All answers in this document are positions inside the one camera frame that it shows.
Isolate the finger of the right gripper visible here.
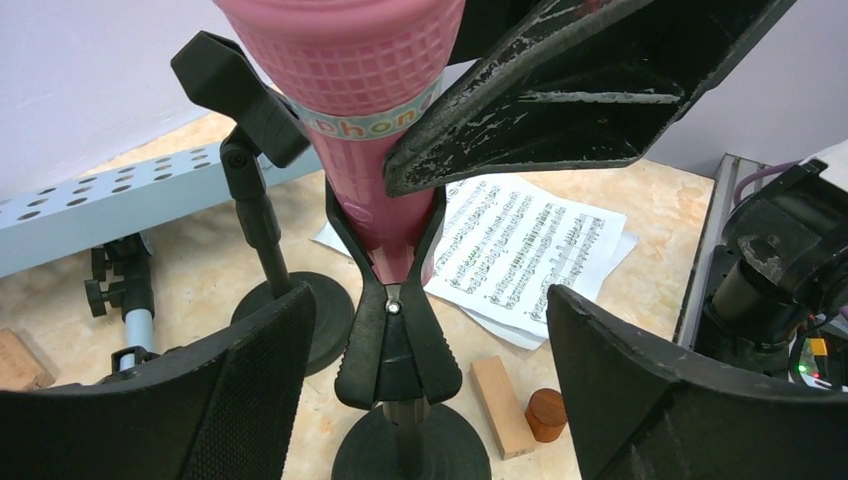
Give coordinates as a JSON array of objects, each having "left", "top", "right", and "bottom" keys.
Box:
[{"left": 384, "top": 0, "right": 790, "bottom": 197}]

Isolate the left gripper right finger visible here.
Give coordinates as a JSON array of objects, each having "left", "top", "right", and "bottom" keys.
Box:
[{"left": 547, "top": 285, "right": 847, "bottom": 479}]

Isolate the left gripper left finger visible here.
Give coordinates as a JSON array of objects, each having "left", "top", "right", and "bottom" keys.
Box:
[{"left": 1, "top": 284, "right": 316, "bottom": 479}]

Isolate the black stand of pink microphone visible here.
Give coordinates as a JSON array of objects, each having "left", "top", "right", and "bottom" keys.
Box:
[{"left": 326, "top": 187, "right": 492, "bottom": 479}]

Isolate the pink microphone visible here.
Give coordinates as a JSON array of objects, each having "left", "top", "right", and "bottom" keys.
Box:
[{"left": 220, "top": 1, "right": 464, "bottom": 284}]

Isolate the light blue music stand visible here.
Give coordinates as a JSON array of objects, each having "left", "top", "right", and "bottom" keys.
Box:
[{"left": 0, "top": 140, "right": 326, "bottom": 386}]

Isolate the black round microphone stand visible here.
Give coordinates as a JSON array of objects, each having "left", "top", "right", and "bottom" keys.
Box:
[{"left": 170, "top": 30, "right": 354, "bottom": 375}]

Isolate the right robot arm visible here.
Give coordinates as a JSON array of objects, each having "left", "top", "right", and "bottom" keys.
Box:
[{"left": 384, "top": 1, "right": 847, "bottom": 371}]

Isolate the brown wooden cylinder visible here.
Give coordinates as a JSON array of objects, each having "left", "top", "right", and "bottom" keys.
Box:
[{"left": 525, "top": 388, "right": 568, "bottom": 443}]

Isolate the wooden block near stand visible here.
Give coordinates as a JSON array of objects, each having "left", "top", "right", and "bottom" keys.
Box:
[{"left": 470, "top": 356, "right": 536, "bottom": 460}]

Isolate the small wooden block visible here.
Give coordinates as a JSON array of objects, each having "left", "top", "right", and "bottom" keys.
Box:
[{"left": 1, "top": 328, "right": 55, "bottom": 391}]

